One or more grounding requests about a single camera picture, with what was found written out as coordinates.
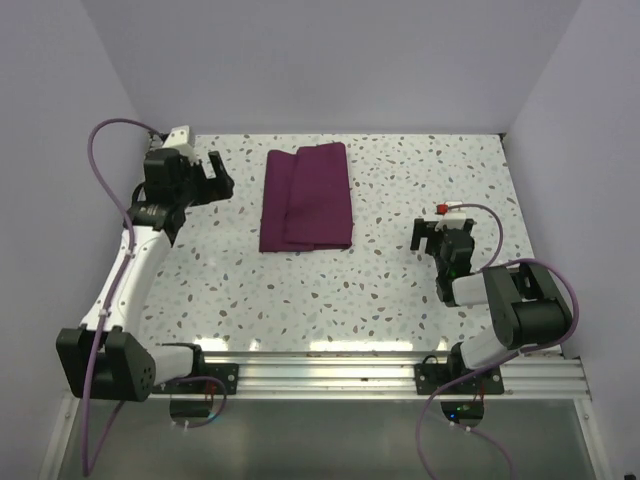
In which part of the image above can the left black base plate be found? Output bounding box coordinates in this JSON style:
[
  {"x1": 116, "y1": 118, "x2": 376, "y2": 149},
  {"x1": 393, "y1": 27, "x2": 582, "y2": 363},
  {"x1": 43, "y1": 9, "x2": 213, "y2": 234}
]
[{"x1": 157, "y1": 363, "x2": 240, "y2": 396}]

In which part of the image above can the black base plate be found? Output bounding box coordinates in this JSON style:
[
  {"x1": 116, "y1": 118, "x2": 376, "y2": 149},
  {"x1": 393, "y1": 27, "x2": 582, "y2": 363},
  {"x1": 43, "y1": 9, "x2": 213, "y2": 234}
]
[
  {"x1": 157, "y1": 363, "x2": 240, "y2": 396},
  {"x1": 413, "y1": 363, "x2": 505, "y2": 396}
]

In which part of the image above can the purple cloth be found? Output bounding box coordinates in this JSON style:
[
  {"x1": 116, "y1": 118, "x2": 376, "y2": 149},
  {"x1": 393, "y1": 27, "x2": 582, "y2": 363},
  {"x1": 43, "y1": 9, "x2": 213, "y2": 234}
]
[{"x1": 259, "y1": 142, "x2": 354, "y2": 253}]

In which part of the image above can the aluminium frame rail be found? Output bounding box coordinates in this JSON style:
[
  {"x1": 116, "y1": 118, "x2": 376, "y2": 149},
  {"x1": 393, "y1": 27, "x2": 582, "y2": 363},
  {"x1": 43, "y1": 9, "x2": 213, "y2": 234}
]
[{"x1": 205, "y1": 352, "x2": 590, "y2": 400}]

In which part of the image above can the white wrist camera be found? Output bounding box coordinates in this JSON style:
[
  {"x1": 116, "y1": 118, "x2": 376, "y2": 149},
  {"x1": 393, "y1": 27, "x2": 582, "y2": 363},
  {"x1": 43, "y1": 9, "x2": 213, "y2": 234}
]
[
  {"x1": 435, "y1": 201, "x2": 468, "y2": 231},
  {"x1": 162, "y1": 125, "x2": 198, "y2": 164}
]

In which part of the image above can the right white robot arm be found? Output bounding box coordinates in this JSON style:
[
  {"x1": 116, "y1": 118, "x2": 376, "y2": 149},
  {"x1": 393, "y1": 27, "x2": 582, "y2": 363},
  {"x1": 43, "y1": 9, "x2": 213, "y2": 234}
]
[{"x1": 410, "y1": 219, "x2": 576, "y2": 395}]

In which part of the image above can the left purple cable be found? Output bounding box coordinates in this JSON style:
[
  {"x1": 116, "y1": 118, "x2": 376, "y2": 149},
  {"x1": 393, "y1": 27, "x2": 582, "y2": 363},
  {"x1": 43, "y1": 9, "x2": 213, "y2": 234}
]
[{"x1": 79, "y1": 118, "x2": 166, "y2": 477}]

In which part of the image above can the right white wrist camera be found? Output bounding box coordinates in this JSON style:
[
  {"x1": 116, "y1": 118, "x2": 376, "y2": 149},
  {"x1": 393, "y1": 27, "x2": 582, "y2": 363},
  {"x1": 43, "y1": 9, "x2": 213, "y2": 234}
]
[{"x1": 435, "y1": 201, "x2": 468, "y2": 231}]

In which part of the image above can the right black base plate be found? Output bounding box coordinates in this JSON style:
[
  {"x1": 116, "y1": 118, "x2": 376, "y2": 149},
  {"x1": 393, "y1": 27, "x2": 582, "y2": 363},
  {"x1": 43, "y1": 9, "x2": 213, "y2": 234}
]
[{"x1": 413, "y1": 363, "x2": 505, "y2": 396}]

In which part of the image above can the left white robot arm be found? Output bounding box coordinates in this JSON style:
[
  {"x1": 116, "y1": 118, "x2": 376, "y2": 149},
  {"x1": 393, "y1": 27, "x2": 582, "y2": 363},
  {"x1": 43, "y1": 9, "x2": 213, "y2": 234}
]
[{"x1": 56, "y1": 147, "x2": 234, "y2": 402}]

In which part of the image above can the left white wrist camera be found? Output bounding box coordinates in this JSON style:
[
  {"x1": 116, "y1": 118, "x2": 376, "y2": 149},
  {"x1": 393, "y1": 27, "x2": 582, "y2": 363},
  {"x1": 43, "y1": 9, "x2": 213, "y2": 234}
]
[{"x1": 162, "y1": 125, "x2": 198, "y2": 164}]

